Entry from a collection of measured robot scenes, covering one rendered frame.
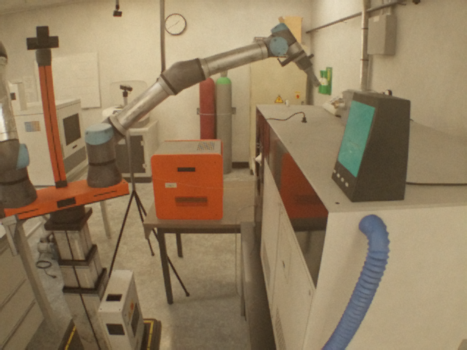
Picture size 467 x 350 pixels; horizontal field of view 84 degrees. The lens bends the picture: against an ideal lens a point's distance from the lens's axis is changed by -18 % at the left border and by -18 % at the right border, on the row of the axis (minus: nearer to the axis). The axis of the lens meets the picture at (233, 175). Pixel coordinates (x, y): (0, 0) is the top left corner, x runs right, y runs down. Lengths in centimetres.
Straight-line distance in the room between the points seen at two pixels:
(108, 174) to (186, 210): 82
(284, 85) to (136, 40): 233
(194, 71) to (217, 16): 371
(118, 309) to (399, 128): 124
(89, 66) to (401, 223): 504
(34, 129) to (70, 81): 326
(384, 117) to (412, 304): 39
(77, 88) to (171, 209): 374
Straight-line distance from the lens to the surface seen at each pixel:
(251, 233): 177
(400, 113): 50
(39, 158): 226
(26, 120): 225
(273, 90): 451
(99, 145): 124
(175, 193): 192
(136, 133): 443
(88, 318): 159
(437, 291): 71
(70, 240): 135
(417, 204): 55
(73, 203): 126
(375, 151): 50
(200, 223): 193
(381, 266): 48
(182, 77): 121
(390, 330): 73
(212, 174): 186
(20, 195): 125
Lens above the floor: 164
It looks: 20 degrees down
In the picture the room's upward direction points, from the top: straight up
